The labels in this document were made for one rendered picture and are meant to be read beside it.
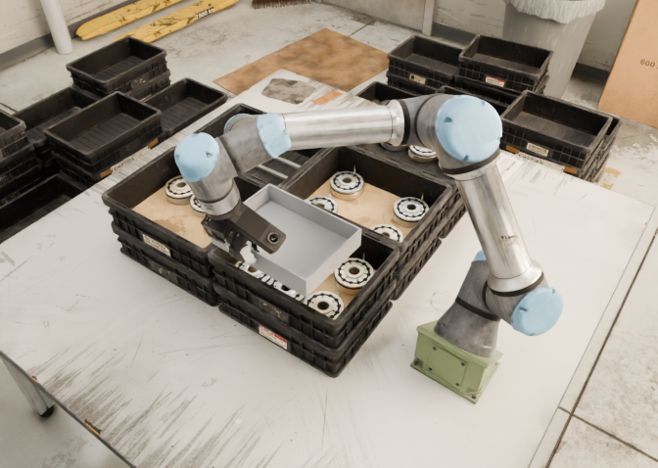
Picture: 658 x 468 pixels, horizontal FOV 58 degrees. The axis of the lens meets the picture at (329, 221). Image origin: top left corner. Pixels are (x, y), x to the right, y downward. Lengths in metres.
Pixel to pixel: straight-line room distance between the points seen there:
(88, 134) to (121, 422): 1.62
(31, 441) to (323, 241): 1.48
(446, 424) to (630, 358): 1.33
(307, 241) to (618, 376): 1.60
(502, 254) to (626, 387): 1.44
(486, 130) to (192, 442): 0.95
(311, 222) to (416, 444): 0.56
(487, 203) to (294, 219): 0.47
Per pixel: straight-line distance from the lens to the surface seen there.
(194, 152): 1.02
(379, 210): 1.78
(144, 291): 1.80
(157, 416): 1.55
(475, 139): 1.13
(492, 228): 1.23
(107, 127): 2.91
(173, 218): 1.80
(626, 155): 3.77
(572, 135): 2.89
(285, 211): 1.44
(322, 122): 1.19
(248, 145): 1.03
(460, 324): 1.44
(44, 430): 2.49
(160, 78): 3.25
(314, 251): 1.34
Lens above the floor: 2.01
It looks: 43 degrees down
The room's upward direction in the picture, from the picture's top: straight up
